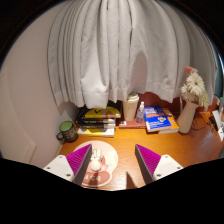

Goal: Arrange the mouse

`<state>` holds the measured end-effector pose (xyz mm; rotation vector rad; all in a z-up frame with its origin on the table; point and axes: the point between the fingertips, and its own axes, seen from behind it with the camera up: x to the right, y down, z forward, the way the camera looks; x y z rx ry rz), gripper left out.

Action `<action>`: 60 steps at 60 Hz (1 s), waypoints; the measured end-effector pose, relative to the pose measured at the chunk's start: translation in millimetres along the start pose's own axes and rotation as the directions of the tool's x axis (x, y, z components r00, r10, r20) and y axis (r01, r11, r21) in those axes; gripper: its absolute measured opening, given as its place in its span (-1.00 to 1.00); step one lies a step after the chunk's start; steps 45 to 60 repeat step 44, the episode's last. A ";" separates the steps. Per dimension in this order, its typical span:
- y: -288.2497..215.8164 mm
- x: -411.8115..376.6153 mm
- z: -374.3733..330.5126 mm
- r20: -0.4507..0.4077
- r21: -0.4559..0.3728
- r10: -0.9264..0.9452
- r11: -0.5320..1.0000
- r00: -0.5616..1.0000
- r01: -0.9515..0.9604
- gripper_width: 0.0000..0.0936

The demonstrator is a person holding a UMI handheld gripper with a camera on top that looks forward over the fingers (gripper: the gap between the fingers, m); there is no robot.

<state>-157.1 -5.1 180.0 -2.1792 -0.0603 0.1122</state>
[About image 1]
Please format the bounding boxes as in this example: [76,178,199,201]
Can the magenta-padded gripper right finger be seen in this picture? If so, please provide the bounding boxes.
[134,143,184,185]

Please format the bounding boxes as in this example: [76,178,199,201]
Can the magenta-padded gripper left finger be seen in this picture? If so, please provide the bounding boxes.
[43,143,94,187]

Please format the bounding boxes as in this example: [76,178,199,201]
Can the white computer mouse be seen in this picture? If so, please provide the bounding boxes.
[89,148,104,173]

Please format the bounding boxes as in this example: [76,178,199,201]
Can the dark mug with green inside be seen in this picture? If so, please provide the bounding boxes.
[55,120,79,144]

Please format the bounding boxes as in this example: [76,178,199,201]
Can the blue paperback book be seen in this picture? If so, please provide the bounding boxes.
[143,105,173,133]

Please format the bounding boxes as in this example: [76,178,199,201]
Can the white ceramic vase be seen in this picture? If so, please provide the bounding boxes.
[176,96,199,135]

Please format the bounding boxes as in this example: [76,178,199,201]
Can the dark red book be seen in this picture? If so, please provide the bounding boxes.
[118,118,148,130]

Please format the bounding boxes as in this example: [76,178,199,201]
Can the clear spray bottle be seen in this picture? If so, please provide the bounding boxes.
[135,101,146,125]

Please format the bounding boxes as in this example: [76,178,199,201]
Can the yellow and black book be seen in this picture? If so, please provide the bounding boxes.
[83,106,123,120]

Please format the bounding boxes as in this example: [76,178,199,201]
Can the cream tumbler with lid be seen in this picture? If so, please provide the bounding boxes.
[122,91,141,122]

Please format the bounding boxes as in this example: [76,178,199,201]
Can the white desk device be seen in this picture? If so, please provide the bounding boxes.
[211,109,224,143]

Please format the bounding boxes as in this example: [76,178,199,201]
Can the cream artificial flower bouquet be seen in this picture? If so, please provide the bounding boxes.
[180,65,211,109]

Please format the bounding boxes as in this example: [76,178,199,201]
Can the white curtain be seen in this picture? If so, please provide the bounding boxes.
[46,0,218,110]

